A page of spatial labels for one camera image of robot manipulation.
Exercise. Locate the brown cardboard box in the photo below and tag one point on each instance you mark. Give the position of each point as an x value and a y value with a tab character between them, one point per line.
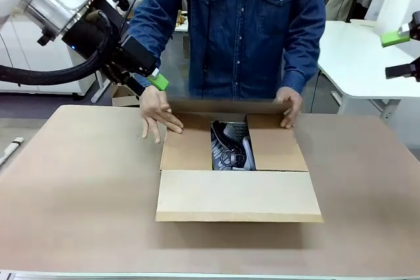
236	194

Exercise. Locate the small open cardboard box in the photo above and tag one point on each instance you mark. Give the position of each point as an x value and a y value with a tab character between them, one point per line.
123	96

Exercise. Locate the white rounded table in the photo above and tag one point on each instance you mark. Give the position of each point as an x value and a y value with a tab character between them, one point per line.
354	73

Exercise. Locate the person's right hand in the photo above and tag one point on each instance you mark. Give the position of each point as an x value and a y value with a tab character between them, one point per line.
154	106

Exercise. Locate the white background desk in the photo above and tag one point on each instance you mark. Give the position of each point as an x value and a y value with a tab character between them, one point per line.
181	28

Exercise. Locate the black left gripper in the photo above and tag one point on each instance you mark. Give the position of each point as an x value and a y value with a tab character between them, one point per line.
131	53

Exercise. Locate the white storage cabinet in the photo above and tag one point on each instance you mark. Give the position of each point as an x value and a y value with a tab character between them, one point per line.
33	57

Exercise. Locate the person's left forearm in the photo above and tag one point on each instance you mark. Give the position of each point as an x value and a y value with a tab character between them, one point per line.
302	70

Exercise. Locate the white black marker pen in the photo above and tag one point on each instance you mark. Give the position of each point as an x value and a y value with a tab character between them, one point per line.
11	147

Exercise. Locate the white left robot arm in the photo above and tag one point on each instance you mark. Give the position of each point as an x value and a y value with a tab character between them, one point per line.
49	1

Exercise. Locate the person's right forearm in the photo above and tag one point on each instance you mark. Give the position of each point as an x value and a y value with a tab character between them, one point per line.
147	40

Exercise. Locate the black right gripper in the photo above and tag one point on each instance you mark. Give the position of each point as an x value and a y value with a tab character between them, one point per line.
416	26

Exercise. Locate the person in denim shirt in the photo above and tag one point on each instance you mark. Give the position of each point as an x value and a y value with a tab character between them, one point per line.
236	31

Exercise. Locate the person's left hand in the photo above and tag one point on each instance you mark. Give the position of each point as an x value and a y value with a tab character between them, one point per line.
293	101

